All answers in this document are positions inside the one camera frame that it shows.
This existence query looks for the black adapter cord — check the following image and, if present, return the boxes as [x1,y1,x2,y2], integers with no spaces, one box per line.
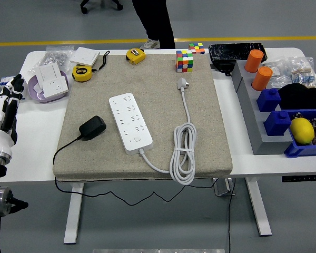
[52,135,216,206]

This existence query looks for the black power adapter plug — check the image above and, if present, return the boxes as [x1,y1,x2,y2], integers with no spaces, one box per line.
[78,115,107,141]

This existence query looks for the white power strip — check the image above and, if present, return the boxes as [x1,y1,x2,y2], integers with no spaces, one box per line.
[108,92,153,155]

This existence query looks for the white circuit breaker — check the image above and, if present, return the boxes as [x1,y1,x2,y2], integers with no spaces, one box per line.
[0,75,28,101]

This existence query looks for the purple plate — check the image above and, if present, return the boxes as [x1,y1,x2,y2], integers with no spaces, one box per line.
[27,70,70,103]

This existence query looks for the plastic bag of screws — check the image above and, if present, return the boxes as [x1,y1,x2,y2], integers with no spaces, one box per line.
[28,45,76,74]

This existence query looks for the white table leg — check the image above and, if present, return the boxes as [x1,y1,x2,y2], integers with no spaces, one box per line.
[63,181,85,245]
[246,177,273,236]

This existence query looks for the yellow tape measure black face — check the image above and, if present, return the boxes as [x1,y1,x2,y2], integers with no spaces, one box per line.
[72,65,93,83]

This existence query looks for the grey-brown mat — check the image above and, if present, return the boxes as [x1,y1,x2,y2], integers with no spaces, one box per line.
[52,54,233,182]

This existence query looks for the black office chair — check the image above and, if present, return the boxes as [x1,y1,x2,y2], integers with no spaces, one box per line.
[80,0,124,14]

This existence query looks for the person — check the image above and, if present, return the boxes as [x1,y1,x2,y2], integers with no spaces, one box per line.
[131,0,176,50]

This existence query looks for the large puzzle cube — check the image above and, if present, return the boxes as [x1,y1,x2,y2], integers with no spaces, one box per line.
[175,50,194,73]

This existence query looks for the small puzzle cube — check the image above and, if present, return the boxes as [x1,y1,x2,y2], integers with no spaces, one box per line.
[188,43,205,55]

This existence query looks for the silver box under table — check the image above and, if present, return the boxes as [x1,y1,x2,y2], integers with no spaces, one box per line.
[213,178,235,197]

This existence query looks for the black wrapped tray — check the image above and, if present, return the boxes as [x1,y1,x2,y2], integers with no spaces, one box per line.
[208,43,268,65]

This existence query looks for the grey stepped block holder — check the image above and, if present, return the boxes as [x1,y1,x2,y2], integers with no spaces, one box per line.
[231,60,293,155]

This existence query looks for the orange cylinder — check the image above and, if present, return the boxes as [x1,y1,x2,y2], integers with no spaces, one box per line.
[244,50,264,73]
[251,66,273,92]

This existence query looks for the blue block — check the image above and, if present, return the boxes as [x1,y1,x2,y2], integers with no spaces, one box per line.
[256,88,282,113]
[263,110,292,137]

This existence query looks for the clear plastic parts bag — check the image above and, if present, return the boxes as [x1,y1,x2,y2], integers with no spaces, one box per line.
[263,59,293,89]

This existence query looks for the blue plastic bin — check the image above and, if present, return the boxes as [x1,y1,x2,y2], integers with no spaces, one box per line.
[283,108,316,159]

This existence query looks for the yellow lemon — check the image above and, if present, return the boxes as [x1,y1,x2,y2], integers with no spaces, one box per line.
[289,118,315,145]

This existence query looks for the black cloth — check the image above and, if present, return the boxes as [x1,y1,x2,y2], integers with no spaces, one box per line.
[278,83,316,111]

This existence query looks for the black table control panel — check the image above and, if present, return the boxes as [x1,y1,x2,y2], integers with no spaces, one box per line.
[281,174,316,183]

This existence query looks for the plastic bag of resistors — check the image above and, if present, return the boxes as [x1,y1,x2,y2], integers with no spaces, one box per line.
[289,56,316,89]

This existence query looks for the white wall socket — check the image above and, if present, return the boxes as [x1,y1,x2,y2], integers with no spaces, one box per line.
[42,76,70,99]

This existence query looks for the white switch panel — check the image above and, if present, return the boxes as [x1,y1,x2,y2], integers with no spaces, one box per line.
[38,62,64,89]

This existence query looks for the white square wall switch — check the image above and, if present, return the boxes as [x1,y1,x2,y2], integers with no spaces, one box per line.
[69,47,100,66]

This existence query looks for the white power strip cord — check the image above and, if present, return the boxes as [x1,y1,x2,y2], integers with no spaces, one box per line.
[139,77,198,185]

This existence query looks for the black hanging cable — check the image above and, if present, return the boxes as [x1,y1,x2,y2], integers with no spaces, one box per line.
[228,178,236,253]

